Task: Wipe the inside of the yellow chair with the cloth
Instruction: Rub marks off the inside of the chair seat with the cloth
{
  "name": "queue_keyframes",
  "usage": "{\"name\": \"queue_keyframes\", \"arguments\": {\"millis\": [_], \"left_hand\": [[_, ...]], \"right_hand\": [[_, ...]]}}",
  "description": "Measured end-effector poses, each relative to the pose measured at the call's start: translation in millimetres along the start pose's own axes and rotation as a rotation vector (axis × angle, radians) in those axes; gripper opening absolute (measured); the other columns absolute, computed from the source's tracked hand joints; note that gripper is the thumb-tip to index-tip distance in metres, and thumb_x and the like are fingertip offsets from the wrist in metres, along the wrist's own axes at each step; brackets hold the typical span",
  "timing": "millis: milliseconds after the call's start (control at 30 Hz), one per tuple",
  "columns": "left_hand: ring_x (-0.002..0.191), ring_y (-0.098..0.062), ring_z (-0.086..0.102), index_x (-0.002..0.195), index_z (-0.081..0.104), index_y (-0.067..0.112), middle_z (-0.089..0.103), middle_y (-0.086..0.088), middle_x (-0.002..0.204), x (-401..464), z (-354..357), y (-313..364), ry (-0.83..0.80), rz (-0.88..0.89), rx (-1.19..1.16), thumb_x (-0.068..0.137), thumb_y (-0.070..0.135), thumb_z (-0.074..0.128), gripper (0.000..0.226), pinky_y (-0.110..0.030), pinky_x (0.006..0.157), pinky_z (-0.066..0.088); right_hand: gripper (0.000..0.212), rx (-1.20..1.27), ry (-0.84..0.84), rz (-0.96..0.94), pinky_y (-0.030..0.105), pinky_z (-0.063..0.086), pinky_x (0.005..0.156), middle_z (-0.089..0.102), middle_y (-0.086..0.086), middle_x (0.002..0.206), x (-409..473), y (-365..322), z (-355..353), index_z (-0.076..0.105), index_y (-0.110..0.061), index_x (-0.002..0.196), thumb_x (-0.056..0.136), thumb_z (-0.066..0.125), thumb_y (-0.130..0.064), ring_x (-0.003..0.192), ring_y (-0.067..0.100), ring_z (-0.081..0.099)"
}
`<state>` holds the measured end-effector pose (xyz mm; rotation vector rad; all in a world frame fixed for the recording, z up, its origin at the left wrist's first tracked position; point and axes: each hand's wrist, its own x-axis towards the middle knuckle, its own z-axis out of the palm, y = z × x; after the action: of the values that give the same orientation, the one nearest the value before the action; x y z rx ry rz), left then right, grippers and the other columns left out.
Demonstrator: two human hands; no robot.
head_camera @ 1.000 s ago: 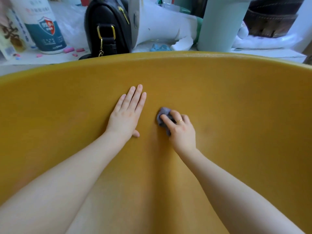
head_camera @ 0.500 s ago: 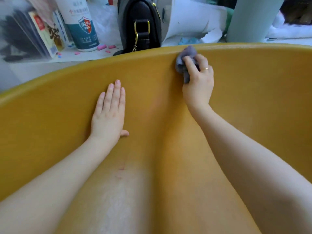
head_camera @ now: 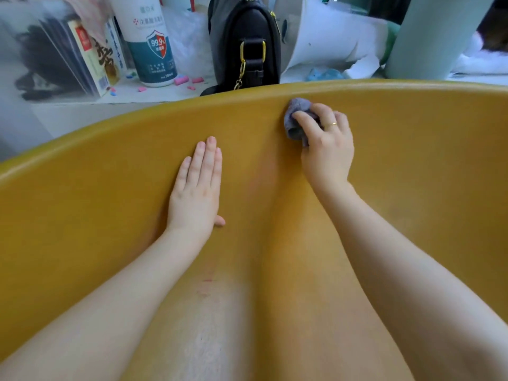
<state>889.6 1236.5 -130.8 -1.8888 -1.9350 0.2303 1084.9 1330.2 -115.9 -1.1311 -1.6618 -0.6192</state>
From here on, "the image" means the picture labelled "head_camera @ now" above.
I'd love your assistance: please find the person's right forearm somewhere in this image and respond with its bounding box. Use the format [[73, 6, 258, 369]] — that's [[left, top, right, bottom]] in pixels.
[[313, 182, 508, 381]]

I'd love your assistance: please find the grey cleaning cloth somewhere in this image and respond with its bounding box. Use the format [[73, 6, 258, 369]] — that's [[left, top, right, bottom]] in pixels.
[[284, 98, 321, 147]]

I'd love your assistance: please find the white spray bottle teal label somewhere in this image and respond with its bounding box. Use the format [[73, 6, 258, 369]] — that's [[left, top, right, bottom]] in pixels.
[[109, 0, 179, 88]]

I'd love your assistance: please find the clear plastic folder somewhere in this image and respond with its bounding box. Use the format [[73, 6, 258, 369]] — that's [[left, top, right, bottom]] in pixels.
[[0, 4, 102, 104]]

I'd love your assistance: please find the white paper roll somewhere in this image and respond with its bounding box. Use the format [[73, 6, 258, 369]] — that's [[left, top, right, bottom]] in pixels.
[[279, 0, 398, 80]]

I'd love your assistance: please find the person's left hand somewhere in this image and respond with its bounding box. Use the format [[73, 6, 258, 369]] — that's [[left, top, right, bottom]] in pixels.
[[167, 137, 226, 237]]

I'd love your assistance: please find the pale green cylinder container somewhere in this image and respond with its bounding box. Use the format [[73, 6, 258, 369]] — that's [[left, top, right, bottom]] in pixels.
[[384, 0, 497, 81]]

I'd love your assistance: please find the person's left forearm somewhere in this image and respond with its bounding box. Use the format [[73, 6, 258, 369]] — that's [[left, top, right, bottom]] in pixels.
[[0, 228, 212, 381]]

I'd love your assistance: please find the black bag with gold buckle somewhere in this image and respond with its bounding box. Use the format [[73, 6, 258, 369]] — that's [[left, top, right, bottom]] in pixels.
[[200, 0, 283, 97]]

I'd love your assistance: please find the blue crumpled cloth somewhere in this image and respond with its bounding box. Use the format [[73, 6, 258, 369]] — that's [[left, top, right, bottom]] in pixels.
[[305, 67, 347, 82]]

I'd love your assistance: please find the white plastic bag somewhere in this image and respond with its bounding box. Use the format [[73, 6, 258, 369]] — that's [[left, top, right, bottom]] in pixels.
[[160, 7, 216, 77]]

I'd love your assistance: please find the white fluffy stuffing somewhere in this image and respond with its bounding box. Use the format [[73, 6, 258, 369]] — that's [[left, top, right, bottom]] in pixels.
[[452, 31, 508, 76]]

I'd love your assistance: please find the yellow plastic chair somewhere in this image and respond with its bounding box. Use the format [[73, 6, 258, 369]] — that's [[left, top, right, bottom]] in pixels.
[[0, 79, 508, 381]]

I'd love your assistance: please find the person's right hand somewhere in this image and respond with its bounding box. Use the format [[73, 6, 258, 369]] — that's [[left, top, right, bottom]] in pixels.
[[293, 103, 355, 191]]

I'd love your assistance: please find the white cover book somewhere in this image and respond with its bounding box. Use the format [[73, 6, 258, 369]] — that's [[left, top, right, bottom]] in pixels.
[[104, 17, 128, 74]]

